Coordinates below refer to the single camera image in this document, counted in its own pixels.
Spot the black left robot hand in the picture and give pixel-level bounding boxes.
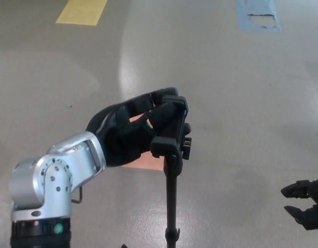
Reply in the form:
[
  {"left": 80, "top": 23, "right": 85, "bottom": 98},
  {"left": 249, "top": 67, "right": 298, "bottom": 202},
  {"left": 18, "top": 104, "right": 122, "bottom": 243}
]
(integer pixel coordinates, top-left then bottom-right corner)
[{"left": 85, "top": 87, "right": 193, "bottom": 169}]

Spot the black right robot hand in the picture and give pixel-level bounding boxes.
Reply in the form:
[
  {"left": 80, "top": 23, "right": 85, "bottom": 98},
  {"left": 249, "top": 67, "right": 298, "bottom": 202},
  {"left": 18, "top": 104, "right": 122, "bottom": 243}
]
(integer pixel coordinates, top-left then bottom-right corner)
[{"left": 280, "top": 179, "right": 318, "bottom": 231}]

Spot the black phone stand tripod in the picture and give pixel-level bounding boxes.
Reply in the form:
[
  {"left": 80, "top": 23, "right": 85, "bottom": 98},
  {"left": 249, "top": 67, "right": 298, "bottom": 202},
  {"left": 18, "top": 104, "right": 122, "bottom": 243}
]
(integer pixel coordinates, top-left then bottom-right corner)
[{"left": 150, "top": 95, "right": 193, "bottom": 248}]

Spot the pink floor tape patch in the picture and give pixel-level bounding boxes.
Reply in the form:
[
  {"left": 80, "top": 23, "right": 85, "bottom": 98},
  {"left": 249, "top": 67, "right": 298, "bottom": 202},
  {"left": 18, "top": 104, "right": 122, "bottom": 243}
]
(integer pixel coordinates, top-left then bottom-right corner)
[{"left": 121, "top": 113, "right": 166, "bottom": 172}]

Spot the yellow floor tape patch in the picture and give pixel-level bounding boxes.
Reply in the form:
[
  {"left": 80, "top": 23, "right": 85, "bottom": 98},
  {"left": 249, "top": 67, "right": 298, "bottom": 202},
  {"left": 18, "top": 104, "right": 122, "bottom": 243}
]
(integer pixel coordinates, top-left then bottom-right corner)
[{"left": 55, "top": 0, "right": 109, "bottom": 26}]

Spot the torn blue floor tape patch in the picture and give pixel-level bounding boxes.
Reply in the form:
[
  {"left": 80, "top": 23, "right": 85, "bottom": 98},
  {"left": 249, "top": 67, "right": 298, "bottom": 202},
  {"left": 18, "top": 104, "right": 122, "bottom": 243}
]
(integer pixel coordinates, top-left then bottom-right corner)
[{"left": 236, "top": 0, "right": 283, "bottom": 33}]

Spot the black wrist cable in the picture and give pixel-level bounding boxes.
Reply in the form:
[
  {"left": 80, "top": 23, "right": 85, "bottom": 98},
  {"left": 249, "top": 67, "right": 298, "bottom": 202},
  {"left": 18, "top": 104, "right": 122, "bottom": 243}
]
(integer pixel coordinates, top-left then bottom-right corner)
[{"left": 72, "top": 187, "right": 84, "bottom": 204}]

